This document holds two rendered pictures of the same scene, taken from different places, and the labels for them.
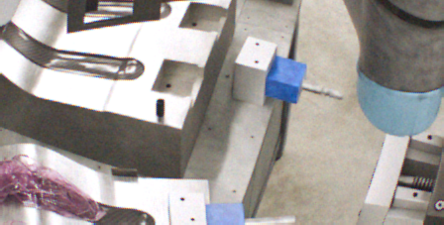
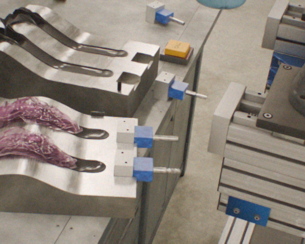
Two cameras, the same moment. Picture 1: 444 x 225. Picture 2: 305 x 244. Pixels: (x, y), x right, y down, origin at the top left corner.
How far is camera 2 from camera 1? 0.31 m
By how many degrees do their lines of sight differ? 9
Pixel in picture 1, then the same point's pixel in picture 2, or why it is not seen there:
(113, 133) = (95, 99)
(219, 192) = not seen: hidden behind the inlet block
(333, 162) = (212, 181)
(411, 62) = not seen: outside the picture
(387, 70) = not seen: outside the picture
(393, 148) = (232, 95)
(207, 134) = (141, 109)
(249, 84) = (160, 90)
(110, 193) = (87, 122)
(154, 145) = (115, 104)
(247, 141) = (158, 113)
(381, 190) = (223, 111)
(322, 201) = (206, 200)
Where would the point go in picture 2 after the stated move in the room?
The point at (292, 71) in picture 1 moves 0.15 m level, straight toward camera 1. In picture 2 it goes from (181, 85) to (171, 118)
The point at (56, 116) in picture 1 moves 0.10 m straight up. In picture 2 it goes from (62, 91) to (61, 53)
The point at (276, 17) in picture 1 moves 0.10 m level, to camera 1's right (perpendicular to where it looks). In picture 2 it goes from (177, 70) to (213, 74)
